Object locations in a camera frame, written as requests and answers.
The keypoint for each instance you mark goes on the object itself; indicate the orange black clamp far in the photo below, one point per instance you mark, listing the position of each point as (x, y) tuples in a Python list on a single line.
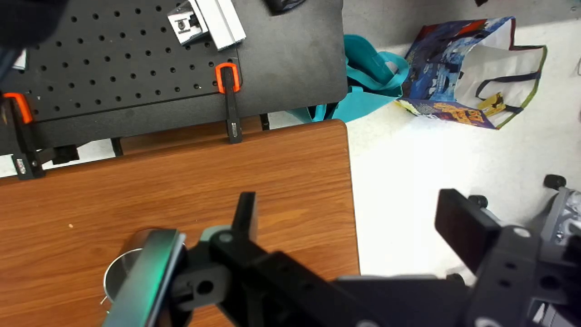
[(19, 120)]

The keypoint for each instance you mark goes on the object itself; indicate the orange black clamp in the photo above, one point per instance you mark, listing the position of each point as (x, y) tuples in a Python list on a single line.
[(19, 120), (228, 83)]

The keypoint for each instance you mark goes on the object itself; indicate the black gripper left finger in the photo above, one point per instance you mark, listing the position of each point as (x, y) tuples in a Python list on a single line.
[(244, 222)]

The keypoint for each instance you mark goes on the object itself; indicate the silver aluminium extrusion rail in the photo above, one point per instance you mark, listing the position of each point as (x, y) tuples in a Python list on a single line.
[(217, 18)]

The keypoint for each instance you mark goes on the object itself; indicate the colourful printed tote bag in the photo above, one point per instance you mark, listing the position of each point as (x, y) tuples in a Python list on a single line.
[(473, 71)]

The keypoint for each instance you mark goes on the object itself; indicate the small steel pot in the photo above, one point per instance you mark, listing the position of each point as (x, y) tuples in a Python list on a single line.
[(137, 280)]

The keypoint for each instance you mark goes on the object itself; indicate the teal fabric bag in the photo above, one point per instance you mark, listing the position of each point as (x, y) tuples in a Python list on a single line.
[(375, 78)]

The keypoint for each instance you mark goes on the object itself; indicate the black perforated base board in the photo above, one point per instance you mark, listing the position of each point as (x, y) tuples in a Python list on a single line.
[(115, 67)]

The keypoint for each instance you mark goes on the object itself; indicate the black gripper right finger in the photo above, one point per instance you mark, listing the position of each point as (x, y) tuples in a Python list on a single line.
[(466, 223)]

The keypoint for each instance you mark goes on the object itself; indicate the orange black clamp near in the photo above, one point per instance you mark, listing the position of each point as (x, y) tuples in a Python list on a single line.
[(228, 83)]

